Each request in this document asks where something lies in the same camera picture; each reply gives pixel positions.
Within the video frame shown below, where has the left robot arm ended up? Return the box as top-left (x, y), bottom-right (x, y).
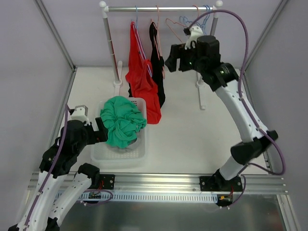
top-left (9, 117), bottom-right (108, 231)

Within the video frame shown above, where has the light blue hanger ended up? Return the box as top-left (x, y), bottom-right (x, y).
top-left (179, 6), bottom-right (201, 26)
top-left (196, 5), bottom-right (211, 35)

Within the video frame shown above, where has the red tank top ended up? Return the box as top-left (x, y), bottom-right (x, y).
top-left (125, 21), bottom-right (162, 125)

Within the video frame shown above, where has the black tank top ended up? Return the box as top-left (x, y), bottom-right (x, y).
top-left (128, 22), bottom-right (166, 106)

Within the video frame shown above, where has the green tank top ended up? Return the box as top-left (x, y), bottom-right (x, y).
top-left (100, 96), bottom-right (147, 149)

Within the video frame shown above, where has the pink hanger of green top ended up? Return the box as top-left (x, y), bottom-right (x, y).
top-left (165, 18), bottom-right (186, 43)

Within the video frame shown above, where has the blue hanger of red top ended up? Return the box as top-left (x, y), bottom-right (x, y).
top-left (126, 6), bottom-right (147, 82)

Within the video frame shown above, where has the aluminium mounting rail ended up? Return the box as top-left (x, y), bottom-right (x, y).
top-left (27, 171), bottom-right (289, 193)

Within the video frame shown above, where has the white slotted cable duct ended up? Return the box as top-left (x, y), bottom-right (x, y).
top-left (77, 192), bottom-right (218, 204)

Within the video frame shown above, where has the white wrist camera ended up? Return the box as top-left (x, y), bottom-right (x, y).
top-left (183, 26), bottom-right (204, 50)
top-left (69, 105), bottom-right (90, 126)

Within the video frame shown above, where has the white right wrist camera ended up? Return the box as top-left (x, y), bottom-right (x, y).
top-left (183, 26), bottom-right (204, 50)

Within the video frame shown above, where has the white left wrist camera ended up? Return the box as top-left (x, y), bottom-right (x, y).
top-left (69, 105), bottom-right (90, 126)

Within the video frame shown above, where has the white plastic basket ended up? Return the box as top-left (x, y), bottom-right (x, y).
top-left (90, 98), bottom-right (148, 167)

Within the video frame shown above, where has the grey tank top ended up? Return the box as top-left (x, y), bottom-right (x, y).
top-left (118, 137), bottom-right (141, 152)

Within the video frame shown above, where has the pink hanger of black top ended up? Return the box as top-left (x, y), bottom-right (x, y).
top-left (149, 5), bottom-right (165, 84)

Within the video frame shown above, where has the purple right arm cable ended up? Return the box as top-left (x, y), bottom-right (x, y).
top-left (189, 9), bottom-right (286, 212)

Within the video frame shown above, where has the white clothes rack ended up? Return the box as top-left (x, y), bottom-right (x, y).
top-left (99, 0), bottom-right (223, 110)

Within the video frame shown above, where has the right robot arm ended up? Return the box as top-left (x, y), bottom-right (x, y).
top-left (165, 36), bottom-right (278, 191)

